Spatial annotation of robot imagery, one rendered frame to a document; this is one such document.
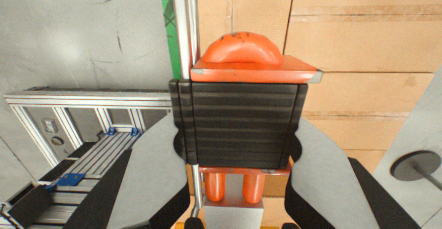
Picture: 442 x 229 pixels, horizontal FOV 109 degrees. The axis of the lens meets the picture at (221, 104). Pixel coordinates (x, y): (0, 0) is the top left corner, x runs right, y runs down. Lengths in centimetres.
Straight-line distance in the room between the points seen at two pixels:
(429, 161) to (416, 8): 181
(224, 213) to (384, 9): 78
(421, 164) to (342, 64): 181
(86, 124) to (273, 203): 145
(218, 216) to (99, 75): 150
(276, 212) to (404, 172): 205
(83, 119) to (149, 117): 53
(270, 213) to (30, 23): 184
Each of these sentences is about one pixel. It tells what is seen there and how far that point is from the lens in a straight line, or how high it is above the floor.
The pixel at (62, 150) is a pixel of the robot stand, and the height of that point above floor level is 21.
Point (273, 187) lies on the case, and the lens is 47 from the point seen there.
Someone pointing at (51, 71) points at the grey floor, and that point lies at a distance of 188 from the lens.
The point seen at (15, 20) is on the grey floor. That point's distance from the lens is 191.
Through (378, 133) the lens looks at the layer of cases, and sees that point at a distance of 107.
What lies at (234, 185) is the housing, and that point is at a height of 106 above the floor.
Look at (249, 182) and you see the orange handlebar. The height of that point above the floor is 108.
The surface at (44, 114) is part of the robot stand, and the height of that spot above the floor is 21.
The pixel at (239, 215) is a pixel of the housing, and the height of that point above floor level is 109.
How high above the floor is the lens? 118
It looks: 63 degrees down
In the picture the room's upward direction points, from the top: 174 degrees counter-clockwise
